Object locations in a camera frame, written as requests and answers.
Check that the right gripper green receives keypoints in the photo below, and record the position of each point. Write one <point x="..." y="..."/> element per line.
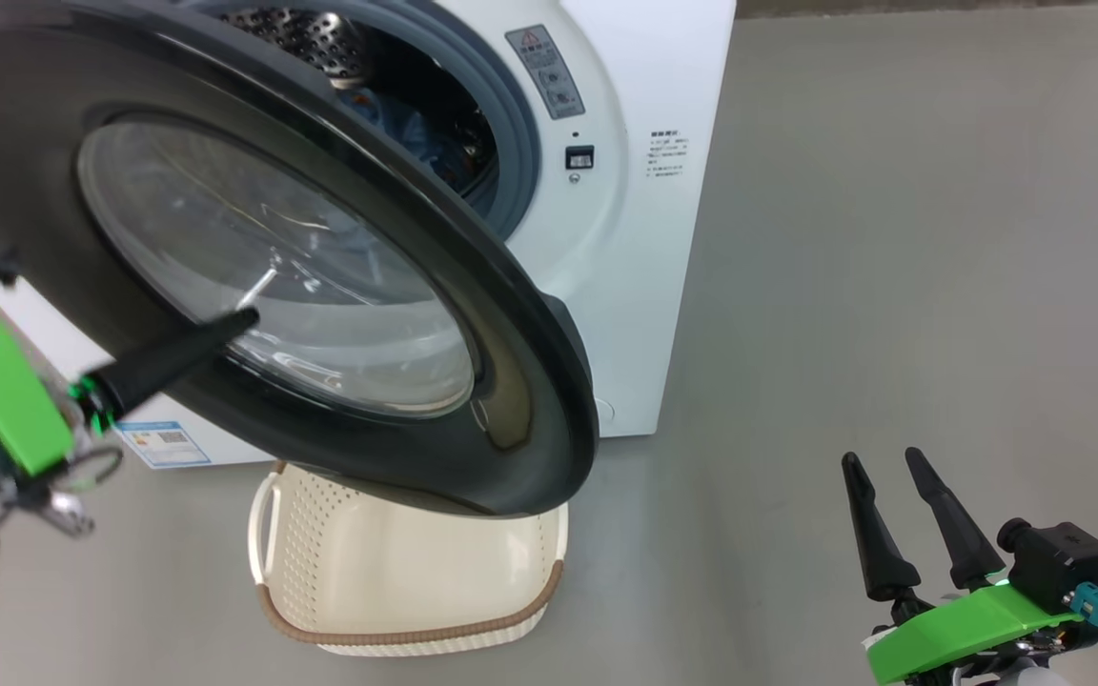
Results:
<point x="959" y="629"/>

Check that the blue patterned clothes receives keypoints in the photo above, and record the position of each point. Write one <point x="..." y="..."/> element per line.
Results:
<point x="416" y="133"/>

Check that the dark round washer door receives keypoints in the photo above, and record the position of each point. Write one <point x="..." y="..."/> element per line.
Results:
<point x="530" y="381"/>

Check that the cream perforated laundry basket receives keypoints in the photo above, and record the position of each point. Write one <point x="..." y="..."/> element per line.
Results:
<point x="396" y="572"/>

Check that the white front-load washing machine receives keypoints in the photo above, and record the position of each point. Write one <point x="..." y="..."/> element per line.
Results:
<point x="673" y="286"/>

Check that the grey rubber door gasket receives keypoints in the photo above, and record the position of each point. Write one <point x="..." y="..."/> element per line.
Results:
<point x="516" y="124"/>

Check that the black door latch socket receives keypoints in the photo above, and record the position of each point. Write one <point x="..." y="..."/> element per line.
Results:
<point x="579" y="157"/>

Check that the blue energy label sticker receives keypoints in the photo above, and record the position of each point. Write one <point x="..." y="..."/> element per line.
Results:
<point x="163" y="444"/>

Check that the stainless steel washer drum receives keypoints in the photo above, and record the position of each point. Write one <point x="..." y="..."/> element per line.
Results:
<point x="311" y="38"/>

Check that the grey warning label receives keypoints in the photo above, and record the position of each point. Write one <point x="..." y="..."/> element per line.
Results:
<point x="545" y="71"/>

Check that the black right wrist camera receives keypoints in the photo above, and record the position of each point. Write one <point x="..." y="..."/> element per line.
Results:
<point x="1059" y="562"/>

